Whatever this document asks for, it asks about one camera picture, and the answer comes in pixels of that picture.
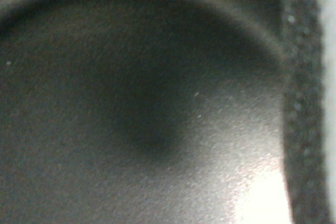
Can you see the black frying pan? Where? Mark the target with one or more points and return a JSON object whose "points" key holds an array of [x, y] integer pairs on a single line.
{"points": [[141, 111]]}

